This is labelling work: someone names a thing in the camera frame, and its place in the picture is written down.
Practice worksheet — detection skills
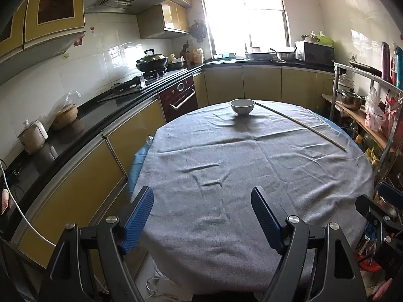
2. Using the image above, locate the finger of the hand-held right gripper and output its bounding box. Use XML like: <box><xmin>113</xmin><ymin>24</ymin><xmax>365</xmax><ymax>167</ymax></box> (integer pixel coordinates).
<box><xmin>355</xmin><ymin>194</ymin><xmax>403</xmax><ymax>227</ymax></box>
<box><xmin>376</xmin><ymin>182</ymin><xmax>403</xmax><ymax>210</ymax></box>

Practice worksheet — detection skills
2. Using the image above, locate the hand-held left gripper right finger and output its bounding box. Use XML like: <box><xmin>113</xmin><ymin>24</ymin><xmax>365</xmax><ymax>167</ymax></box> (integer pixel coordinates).
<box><xmin>251</xmin><ymin>186</ymin><xmax>367</xmax><ymax>302</ymax></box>

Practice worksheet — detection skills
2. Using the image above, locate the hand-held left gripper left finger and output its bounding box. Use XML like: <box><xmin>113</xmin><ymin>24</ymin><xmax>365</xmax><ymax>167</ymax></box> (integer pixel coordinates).
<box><xmin>38</xmin><ymin>186</ymin><xmax>155</xmax><ymax>302</ymax></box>

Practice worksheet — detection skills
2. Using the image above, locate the red plastic basket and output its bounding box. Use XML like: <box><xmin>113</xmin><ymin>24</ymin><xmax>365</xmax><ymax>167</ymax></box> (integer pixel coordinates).
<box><xmin>356</xmin><ymin>242</ymin><xmax>397</xmax><ymax>302</ymax></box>

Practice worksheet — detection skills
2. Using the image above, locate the blue plastic table sheet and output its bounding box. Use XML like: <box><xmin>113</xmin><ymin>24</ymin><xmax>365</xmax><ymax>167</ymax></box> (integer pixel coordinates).
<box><xmin>127</xmin><ymin>135</ymin><xmax>155</xmax><ymax>196</ymax></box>

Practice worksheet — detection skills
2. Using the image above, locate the red pink plastic bag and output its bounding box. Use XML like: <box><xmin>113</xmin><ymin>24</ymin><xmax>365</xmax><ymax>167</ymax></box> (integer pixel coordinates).
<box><xmin>385</xmin><ymin>93</ymin><xmax>403</xmax><ymax>139</ymax></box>

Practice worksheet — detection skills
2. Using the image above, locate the grey tablecloth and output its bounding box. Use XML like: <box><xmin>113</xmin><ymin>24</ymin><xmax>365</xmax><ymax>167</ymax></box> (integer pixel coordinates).
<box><xmin>130</xmin><ymin>101</ymin><xmax>375</xmax><ymax>293</ymax></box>

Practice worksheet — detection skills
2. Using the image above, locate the long thin wooden stick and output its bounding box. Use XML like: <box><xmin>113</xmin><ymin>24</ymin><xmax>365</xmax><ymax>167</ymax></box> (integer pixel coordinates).
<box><xmin>254</xmin><ymin>102</ymin><xmax>347</xmax><ymax>152</ymax></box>

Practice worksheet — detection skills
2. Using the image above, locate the steel pot with lid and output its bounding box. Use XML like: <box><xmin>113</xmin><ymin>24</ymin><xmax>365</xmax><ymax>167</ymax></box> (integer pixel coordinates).
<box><xmin>341</xmin><ymin>89</ymin><xmax>366</xmax><ymax>111</ymax></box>

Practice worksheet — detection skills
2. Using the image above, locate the white bowl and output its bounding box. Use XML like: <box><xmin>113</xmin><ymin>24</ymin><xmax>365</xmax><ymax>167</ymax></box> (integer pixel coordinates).
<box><xmin>230</xmin><ymin>99</ymin><xmax>255</xmax><ymax>116</ymax></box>

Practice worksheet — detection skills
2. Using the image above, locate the black kitchen countertop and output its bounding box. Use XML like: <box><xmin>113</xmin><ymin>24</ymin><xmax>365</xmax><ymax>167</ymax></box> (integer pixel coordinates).
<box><xmin>0</xmin><ymin>58</ymin><xmax>336</xmax><ymax>233</ymax></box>

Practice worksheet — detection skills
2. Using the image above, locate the metal shelf rack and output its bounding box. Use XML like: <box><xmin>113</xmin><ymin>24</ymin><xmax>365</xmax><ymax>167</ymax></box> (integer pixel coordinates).
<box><xmin>324</xmin><ymin>62</ymin><xmax>403</xmax><ymax>180</ymax></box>

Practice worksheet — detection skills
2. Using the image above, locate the brown clay pot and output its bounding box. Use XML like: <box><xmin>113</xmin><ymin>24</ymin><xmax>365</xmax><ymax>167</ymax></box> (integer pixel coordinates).
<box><xmin>50</xmin><ymin>103</ymin><xmax>78</xmax><ymax>130</ymax></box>

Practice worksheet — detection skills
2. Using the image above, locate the blue thermos flask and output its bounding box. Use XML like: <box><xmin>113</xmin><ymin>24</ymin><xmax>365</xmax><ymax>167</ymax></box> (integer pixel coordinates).
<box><xmin>395</xmin><ymin>46</ymin><xmax>403</xmax><ymax>89</ymax></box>

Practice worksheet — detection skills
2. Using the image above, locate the dark red oven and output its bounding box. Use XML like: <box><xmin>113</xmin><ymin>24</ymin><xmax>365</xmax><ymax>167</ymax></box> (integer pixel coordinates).
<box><xmin>158</xmin><ymin>75</ymin><xmax>199</xmax><ymax>123</ymax></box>

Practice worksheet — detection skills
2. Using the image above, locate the maroon thermos flask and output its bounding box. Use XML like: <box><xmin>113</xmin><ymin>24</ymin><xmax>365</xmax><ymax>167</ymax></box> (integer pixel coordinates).
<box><xmin>382</xmin><ymin>42</ymin><xmax>391</xmax><ymax>81</ymax></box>

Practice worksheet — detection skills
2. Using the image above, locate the white rice cooker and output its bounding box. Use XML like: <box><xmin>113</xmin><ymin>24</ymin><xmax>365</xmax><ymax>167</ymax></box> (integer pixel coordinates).
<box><xmin>17</xmin><ymin>120</ymin><xmax>48</xmax><ymax>155</ymax></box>

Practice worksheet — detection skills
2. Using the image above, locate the black gas stove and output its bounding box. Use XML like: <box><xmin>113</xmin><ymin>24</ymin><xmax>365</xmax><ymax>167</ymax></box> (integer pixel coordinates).
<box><xmin>112</xmin><ymin>68</ymin><xmax>169</xmax><ymax>92</ymax></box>

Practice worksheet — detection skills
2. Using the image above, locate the clear plastic bag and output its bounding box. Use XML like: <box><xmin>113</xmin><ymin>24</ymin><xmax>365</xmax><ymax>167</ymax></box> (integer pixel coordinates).
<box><xmin>49</xmin><ymin>91</ymin><xmax>82</xmax><ymax>120</ymax></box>

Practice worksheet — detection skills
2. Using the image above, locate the black wok with lid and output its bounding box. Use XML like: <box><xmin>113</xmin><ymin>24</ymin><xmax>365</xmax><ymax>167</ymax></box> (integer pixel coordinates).
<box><xmin>136</xmin><ymin>49</ymin><xmax>168</xmax><ymax>72</ymax></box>

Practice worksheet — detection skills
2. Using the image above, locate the black microwave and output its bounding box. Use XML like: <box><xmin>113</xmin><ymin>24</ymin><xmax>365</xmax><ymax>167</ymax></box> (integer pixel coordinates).
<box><xmin>295</xmin><ymin>40</ymin><xmax>335</xmax><ymax>65</ymax></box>

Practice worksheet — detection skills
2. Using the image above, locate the flat metal basin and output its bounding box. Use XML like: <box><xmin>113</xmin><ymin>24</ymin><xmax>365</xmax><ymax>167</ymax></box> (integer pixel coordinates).
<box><xmin>245</xmin><ymin>52</ymin><xmax>278</xmax><ymax>61</ymax></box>

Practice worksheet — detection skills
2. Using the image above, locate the round metal basin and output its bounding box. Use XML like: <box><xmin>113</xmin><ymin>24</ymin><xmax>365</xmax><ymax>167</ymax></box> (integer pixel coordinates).
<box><xmin>276</xmin><ymin>49</ymin><xmax>297</xmax><ymax>62</ymax></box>

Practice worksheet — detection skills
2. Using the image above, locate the green bag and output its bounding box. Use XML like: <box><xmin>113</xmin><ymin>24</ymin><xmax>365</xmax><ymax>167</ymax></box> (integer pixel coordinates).
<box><xmin>316</xmin><ymin>31</ymin><xmax>334</xmax><ymax>46</ymax></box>

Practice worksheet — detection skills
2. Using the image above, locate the knife block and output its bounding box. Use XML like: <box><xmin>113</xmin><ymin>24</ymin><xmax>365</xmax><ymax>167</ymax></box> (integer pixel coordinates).
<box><xmin>180</xmin><ymin>41</ymin><xmax>191</xmax><ymax>65</ymax></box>

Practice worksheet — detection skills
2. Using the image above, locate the bright window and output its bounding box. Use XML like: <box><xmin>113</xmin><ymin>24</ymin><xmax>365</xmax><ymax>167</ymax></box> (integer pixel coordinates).
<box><xmin>197</xmin><ymin>0</ymin><xmax>290</xmax><ymax>58</ymax></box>

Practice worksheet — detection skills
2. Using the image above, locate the white cable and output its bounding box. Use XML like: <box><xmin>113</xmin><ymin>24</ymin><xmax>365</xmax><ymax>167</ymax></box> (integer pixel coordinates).
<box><xmin>0</xmin><ymin>159</ymin><xmax>55</xmax><ymax>246</ymax></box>

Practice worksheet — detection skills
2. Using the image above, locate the small wall fan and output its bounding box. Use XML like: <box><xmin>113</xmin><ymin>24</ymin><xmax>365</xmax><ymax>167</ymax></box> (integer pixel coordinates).
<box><xmin>190</xmin><ymin>20</ymin><xmax>208</xmax><ymax>42</ymax></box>

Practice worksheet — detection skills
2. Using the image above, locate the yellow glass-door wall cabinet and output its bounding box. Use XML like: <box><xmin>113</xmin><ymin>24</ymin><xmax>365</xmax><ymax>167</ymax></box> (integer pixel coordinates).
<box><xmin>0</xmin><ymin>0</ymin><xmax>86</xmax><ymax>84</ymax></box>

